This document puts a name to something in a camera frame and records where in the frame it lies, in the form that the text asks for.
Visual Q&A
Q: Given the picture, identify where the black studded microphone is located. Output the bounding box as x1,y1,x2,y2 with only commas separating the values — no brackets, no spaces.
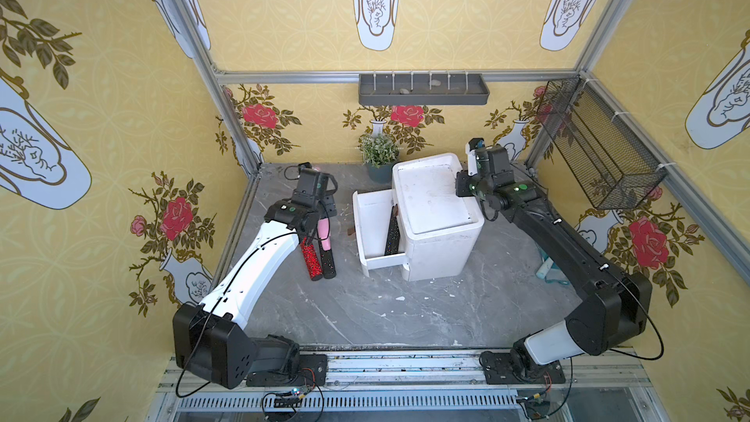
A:
384,205,400,256

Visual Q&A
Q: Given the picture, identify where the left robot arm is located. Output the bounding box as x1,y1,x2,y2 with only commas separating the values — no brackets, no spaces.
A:
173,163,338,389

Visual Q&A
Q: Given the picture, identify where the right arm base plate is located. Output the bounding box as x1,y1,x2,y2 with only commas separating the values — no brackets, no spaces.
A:
479,351,566,386

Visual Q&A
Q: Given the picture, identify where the white drawer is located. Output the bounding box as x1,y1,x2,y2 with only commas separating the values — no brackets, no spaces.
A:
353,190,407,277

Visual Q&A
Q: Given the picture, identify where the red glitter microphone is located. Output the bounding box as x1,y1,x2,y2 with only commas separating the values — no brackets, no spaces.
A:
301,238,323,281

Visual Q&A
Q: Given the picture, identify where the small potted green plant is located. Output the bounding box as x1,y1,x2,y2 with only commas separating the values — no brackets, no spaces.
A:
359,134,400,184

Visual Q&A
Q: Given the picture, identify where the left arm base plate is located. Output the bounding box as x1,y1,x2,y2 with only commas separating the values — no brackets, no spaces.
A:
245,354,328,387

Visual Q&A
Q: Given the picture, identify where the teal plastic rack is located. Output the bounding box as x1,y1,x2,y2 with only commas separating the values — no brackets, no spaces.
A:
535,247,570,285

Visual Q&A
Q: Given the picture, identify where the black wire mesh basket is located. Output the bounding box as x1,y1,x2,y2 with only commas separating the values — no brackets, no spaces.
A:
537,77,666,210

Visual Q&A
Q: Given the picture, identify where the aluminium front rail frame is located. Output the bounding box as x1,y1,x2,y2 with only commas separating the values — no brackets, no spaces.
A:
146,346,669,421

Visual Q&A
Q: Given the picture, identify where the grey wall shelf tray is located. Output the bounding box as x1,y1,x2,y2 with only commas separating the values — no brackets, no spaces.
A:
357,72,490,107

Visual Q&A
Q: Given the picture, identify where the black glitter microphone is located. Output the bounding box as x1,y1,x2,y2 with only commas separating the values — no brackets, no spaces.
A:
320,249,337,279

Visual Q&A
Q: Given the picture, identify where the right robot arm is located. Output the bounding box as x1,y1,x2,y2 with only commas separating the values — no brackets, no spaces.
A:
455,138,654,381

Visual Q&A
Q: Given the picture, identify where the white drawer cabinet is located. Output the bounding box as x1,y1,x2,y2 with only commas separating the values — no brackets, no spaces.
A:
393,152,484,281

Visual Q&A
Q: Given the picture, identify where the pink microphone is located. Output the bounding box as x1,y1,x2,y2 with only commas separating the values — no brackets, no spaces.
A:
318,218,331,251

